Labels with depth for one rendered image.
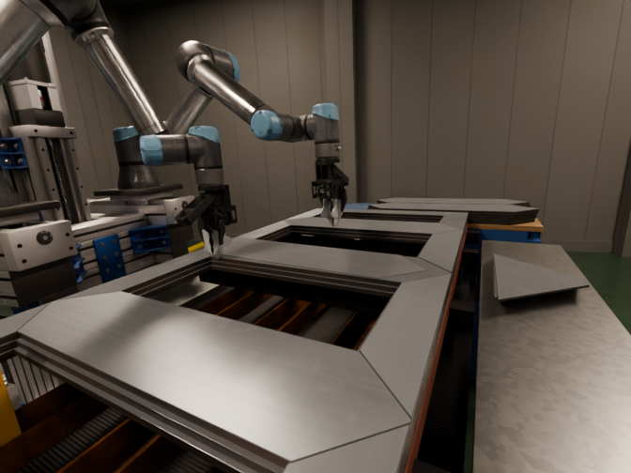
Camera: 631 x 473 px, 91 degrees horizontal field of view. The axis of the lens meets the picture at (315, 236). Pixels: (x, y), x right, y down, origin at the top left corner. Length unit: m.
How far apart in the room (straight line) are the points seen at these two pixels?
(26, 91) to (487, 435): 1.36
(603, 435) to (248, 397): 0.45
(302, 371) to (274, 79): 4.01
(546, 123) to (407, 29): 1.71
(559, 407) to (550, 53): 3.77
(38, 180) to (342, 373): 1.09
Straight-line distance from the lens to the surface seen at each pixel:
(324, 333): 1.08
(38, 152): 1.28
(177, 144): 0.89
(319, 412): 0.38
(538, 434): 0.56
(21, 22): 0.95
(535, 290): 0.89
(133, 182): 1.36
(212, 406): 0.42
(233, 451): 0.38
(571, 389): 0.66
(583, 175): 4.22
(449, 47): 4.00
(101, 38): 1.06
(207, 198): 0.89
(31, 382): 1.62
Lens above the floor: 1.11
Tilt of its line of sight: 14 degrees down
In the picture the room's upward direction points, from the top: 3 degrees counter-clockwise
